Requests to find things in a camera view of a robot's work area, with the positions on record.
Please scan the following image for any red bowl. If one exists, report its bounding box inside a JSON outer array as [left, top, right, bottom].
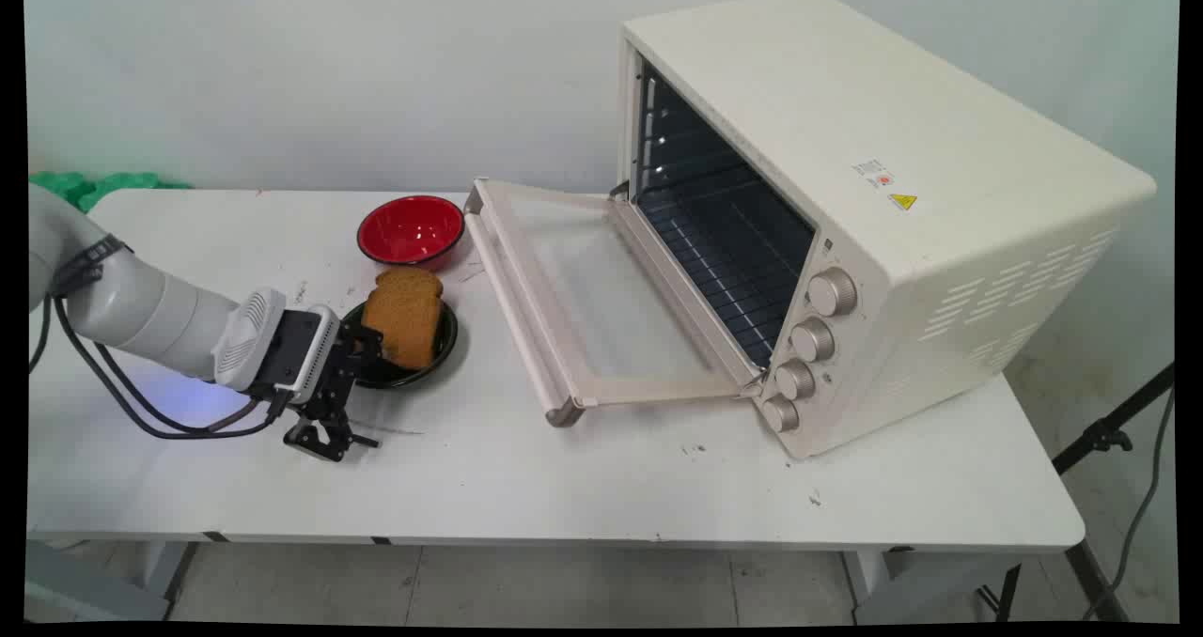
[[356, 195, 466, 272]]

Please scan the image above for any black tripod stand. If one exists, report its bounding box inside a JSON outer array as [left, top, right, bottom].
[[977, 363, 1176, 623]]

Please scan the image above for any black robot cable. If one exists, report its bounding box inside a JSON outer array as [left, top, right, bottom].
[[28, 291, 294, 441]]

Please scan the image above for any green crumpled cloth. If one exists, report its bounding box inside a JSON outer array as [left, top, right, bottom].
[[28, 171, 194, 215]]

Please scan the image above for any grey hanging cable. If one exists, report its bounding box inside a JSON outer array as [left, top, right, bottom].
[[1081, 388, 1176, 621]]

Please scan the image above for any metal oven rack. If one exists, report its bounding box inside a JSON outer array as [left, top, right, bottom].
[[637, 169, 815, 367]]

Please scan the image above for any black round plate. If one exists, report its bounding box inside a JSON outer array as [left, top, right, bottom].
[[339, 299, 460, 390]]

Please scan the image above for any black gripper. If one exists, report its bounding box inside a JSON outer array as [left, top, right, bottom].
[[252, 310, 384, 462]]

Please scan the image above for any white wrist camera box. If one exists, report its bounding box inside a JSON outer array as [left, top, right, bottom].
[[274, 304, 341, 405]]

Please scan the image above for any cream glass oven door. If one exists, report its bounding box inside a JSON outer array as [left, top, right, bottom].
[[463, 179, 764, 428]]

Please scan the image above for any black cable strap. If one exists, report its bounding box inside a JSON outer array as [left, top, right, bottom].
[[47, 233, 134, 300]]

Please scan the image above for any brown bread slice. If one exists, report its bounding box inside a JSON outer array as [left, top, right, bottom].
[[361, 267, 445, 371]]

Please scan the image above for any cream toaster oven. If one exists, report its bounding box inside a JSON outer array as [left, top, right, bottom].
[[616, 0, 1158, 460]]

